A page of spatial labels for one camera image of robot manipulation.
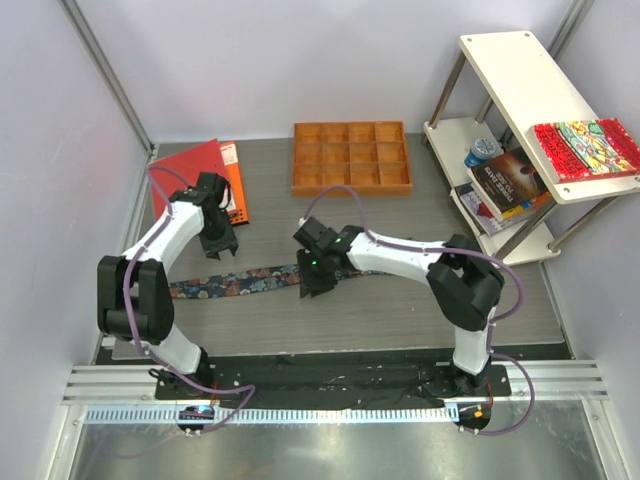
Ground floral navy necktie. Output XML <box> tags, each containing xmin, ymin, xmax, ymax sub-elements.
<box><xmin>169</xmin><ymin>265</ymin><xmax>381</xmax><ymax>301</ymax></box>

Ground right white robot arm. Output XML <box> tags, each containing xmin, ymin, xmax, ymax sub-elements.
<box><xmin>293</xmin><ymin>216</ymin><xmax>504</xmax><ymax>397</ymax></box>

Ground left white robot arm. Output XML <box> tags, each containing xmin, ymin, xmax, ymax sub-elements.
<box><xmin>97</xmin><ymin>172</ymin><xmax>239</xmax><ymax>399</ymax></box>

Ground red folder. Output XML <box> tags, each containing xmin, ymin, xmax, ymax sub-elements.
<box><xmin>150</xmin><ymin>139</ymin><xmax>228</xmax><ymax>197</ymax></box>

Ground orange notebook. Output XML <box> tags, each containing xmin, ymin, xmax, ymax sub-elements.
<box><xmin>220</xmin><ymin>142</ymin><xmax>250</xmax><ymax>226</ymax></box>

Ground orange wooden compartment tray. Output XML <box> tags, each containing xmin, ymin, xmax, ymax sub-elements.
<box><xmin>291</xmin><ymin>121</ymin><xmax>413</xmax><ymax>197</ymax></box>

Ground bottom stacked books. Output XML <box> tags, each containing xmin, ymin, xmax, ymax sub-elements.
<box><xmin>451</xmin><ymin>183</ymin><xmax>551</xmax><ymax>236</ymax></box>

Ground blue lidded jar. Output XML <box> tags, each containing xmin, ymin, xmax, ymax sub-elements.
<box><xmin>464</xmin><ymin>138</ymin><xmax>503</xmax><ymax>168</ymax></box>

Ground dark brown book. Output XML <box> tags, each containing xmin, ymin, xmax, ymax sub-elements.
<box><xmin>467</xmin><ymin>147</ymin><xmax>551</xmax><ymax>220</ymax></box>

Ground white two-tier shelf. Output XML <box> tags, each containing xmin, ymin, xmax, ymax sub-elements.
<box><xmin>424</xmin><ymin>31</ymin><xmax>639</xmax><ymax>266</ymax></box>

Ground red colourful book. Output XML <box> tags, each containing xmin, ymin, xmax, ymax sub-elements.
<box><xmin>532</xmin><ymin>118</ymin><xmax>639</xmax><ymax>183</ymax></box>

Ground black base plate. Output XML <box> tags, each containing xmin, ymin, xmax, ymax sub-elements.
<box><xmin>154</xmin><ymin>349</ymin><xmax>514</xmax><ymax>409</ymax></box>

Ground slotted white cable duct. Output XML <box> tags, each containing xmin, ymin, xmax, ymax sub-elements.
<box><xmin>84</xmin><ymin>404</ymin><xmax>459</xmax><ymax>425</ymax></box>

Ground aluminium rail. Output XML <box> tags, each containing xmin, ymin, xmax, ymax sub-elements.
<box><xmin>62</xmin><ymin>360</ymin><xmax>609</xmax><ymax>405</ymax></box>

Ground left aluminium frame post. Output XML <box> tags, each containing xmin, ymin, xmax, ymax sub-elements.
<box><xmin>59</xmin><ymin>0</ymin><xmax>155</xmax><ymax>157</ymax></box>

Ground aluminium frame post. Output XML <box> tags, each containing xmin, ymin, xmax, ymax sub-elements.
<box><xmin>59</xmin><ymin>0</ymin><xmax>155</xmax><ymax>157</ymax></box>
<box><xmin>547</xmin><ymin>0</ymin><xmax>595</xmax><ymax>59</ymax></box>

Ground right aluminium frame post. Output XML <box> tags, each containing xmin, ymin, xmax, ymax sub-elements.
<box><xmin>547</xmin><ymin>0</ymin><xmax>595</xmax><ymax>59</ymax></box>

